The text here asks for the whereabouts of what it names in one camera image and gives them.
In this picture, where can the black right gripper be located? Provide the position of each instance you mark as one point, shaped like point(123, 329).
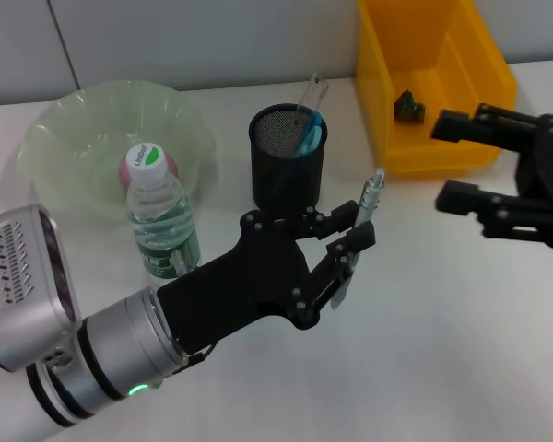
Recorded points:
point(548, 184)

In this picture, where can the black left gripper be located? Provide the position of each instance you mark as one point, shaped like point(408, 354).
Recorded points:
point(239, 285)

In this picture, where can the silver ballpoint pen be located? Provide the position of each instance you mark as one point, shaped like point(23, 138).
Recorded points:
point(368, 198)

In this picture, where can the blue scissors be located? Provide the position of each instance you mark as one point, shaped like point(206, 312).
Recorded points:
point(311, 138)

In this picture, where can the green plastic wrapper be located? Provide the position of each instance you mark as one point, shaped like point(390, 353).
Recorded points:
point(408, 108)

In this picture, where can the clear plastic ruler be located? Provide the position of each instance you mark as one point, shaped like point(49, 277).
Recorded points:
point(315, 92)

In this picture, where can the clear water bottle green label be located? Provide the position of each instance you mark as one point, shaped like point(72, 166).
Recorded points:
point(161, 221)

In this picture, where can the pink peach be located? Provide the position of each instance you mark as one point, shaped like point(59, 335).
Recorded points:
point(123, 172)

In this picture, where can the black mesh pen holder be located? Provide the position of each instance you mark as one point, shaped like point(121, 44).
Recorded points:
point(285, 184)

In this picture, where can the pale green wavy glass plate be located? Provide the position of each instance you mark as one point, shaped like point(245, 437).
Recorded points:
point(83, 119)

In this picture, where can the yellow plastic bin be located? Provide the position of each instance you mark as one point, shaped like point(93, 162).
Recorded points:
point(419, 46)

